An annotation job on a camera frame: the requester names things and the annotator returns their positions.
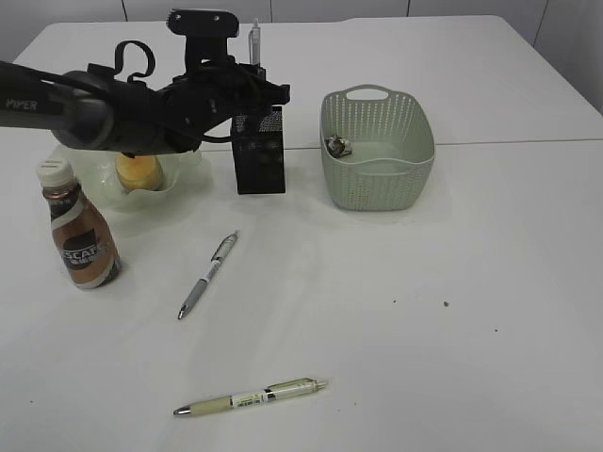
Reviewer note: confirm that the sugared bread roll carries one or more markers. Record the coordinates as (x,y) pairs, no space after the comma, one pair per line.
(140,172)

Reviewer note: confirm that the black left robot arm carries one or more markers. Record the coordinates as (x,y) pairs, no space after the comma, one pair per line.
(93,110)

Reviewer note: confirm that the cream barrel pen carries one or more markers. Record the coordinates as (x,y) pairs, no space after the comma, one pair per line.
(273,393)

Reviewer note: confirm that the blue patterned pen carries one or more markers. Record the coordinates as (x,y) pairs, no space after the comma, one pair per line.
(254,43)

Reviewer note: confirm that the green woven plastic basket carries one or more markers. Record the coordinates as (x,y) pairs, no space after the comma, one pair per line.
(393,148)

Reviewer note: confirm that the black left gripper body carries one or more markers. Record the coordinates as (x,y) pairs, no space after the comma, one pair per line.
(200,100)

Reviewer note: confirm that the black mesh pen holder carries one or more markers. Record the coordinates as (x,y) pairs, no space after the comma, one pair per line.
(258,152)

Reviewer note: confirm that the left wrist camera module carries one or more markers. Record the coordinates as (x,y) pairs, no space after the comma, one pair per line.
(206,32)

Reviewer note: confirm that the translucent wavy glass plate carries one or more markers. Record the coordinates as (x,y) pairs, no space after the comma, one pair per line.
(96,172)

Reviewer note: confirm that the grey grip pen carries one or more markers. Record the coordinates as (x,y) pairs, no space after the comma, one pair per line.
(197,291)

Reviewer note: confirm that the small grey paper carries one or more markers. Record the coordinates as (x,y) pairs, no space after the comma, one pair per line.
(337,146)

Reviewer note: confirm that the brown Nescafe coffee bottle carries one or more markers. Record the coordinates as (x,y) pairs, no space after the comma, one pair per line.
(80,233)

